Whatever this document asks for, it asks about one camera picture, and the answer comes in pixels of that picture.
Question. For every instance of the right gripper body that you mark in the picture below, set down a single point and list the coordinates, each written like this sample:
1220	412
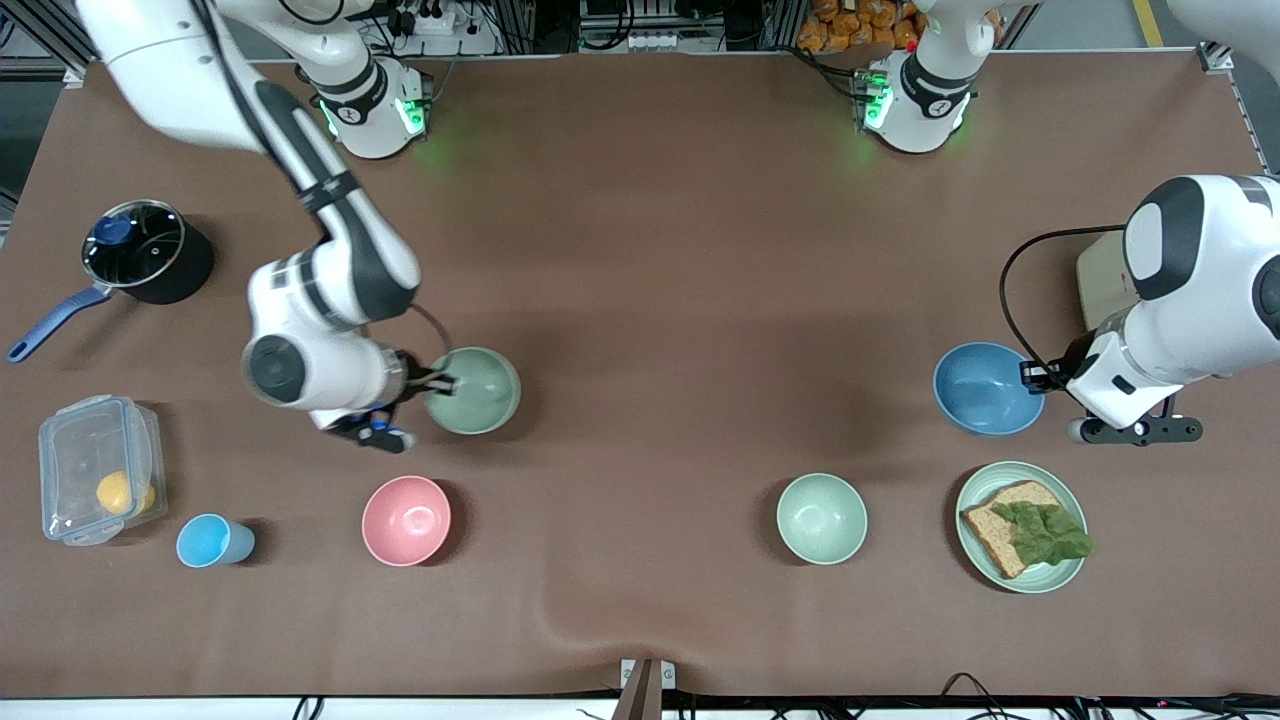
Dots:
413	381

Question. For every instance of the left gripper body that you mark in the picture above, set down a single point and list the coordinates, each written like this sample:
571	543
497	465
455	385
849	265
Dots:
1070	364

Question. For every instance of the sage green bowl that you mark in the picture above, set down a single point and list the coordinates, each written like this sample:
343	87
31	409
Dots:
485	400

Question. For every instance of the blue bowl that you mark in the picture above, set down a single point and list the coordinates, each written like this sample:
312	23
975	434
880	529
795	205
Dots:
985	395

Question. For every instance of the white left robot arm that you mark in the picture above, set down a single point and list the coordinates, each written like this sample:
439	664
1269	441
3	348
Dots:
1200	280

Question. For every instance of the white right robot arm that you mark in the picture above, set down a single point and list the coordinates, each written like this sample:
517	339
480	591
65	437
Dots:
350	250

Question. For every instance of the pink bowl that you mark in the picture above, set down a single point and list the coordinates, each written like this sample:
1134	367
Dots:
405	520

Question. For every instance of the pale mint bowl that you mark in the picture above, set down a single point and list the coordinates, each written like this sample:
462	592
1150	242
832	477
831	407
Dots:
822	520

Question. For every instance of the beige cutting board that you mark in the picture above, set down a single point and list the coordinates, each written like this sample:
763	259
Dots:
1100	280

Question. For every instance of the light green plate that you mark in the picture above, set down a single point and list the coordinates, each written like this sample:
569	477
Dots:
1066	500

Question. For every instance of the green lettuce leaf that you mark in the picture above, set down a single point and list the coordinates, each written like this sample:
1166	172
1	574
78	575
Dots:
1045	535

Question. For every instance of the brown bread slice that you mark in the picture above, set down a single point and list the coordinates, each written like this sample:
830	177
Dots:
990	535

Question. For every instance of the blue cup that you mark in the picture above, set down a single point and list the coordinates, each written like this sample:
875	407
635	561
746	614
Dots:
205	542

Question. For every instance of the glass lid with blue knob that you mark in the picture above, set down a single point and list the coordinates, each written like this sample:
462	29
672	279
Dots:
140	250

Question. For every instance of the yellow fruit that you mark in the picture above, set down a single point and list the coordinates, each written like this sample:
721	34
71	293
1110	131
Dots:
115	492

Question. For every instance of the white power strip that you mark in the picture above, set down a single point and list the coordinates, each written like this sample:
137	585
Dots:
440	45

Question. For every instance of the clear plastic lidded container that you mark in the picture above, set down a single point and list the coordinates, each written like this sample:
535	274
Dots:
70	450

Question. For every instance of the metal table clamp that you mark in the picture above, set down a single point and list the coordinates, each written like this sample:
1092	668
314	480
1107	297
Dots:
645	690

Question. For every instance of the pile of orange snack bags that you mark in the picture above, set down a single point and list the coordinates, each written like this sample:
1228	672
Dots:
840	25

